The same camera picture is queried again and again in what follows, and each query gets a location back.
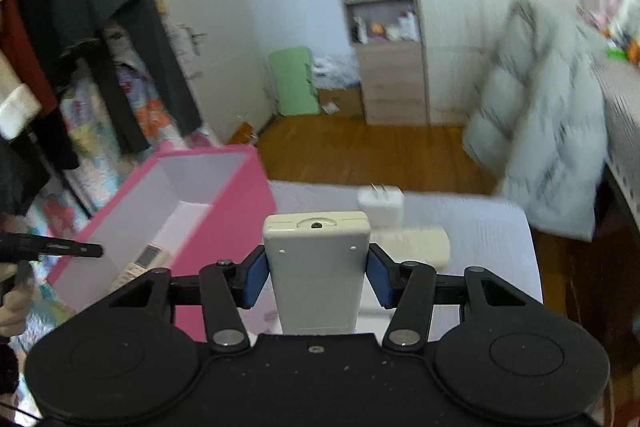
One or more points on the light wooden wardrobe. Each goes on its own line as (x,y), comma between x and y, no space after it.
(465,37)

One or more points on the pile of plush toys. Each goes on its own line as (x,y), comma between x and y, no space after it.
(622,32)

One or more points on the bed with white patterned cover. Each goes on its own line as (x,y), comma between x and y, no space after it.
(625,117)

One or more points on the person's left hand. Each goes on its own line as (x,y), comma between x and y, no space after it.
(12,307)

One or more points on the white fleece garment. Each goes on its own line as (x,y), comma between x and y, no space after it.
(15,112)

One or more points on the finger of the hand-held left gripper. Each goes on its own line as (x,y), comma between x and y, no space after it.
(50,248)

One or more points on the red hanging garment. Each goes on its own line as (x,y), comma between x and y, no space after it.
(25,57)

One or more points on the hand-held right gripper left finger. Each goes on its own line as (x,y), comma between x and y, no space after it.
(255,283)

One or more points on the wooden shelf cabinet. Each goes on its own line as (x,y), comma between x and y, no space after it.
(390,77)

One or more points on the green folding table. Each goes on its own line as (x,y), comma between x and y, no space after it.
(295,82)

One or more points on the white charger plug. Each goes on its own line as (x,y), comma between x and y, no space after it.
(382,207)

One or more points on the white door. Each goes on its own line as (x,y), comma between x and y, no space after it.
(210,7)

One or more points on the pink storage box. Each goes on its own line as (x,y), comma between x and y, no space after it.
(230,227)

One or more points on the small cream remote control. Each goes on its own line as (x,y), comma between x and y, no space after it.
(142,264)

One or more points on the large cream remote control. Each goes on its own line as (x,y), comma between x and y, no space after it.
(315,277)

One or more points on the cardboard box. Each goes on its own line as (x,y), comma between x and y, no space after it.
(345,102)

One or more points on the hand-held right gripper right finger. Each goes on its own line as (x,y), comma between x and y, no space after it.
(378,283)

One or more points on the grey puffer jacket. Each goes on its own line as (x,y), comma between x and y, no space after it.
(540,122)

